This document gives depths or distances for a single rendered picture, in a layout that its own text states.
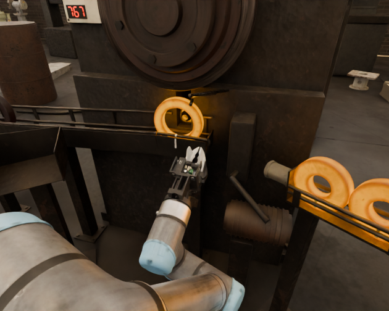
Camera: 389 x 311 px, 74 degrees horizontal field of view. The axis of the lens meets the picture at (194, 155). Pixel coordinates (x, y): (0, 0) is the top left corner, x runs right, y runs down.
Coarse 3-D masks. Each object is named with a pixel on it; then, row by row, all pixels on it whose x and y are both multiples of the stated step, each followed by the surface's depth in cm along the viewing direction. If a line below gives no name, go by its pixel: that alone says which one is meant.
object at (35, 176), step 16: (48, 128) 98; (0, 144) 95; (16, 144) 97; (32, 144) 99; (48, 144) 101; (64, 144) 100; (0, 160) 98; (16, 160) 100; (32, 160) 101; (48, 160) 100; (64, 160) 95; (0, 176) 93; (16, 176) 92; (32, 176) 92; (48, 176) 91; (64, 176) 90; (0, 192) 86; (32, 192) 95; (48, 192) 97; (48, 208) 100; (64, 224) 110
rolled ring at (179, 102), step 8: (160, 104) 91; (168, 104) 90; (176, 104) 90; (184, 104) 89; (192, 104) 89; (160, 112) 93; (192, 112) 90; (200, 112) 91; (160, 120) 95; (200, 120) 90; (160, 128) 97; (168, 128) 99; (200, 128) 92
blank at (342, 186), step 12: (300, 168) 73; (312, 168) 70; (324, 168) 67; (336, 168) 65; (300, 180) 74; (312, 180) 74; (336, 180) 66; (348, 180) 64; (312, 192) 73; (336, 192) 67; (348, 192) 64; (336, 204) 68
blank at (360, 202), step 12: (372, 180) 60; (384, 180) 58; (360, 192) 62; (372, 192) 59; (384, 192) 57; (348, 204) 65; (360, 204) 63; (372, 204) 63; (372, 216) 62; (372, 228) 62; (384, 240) 61
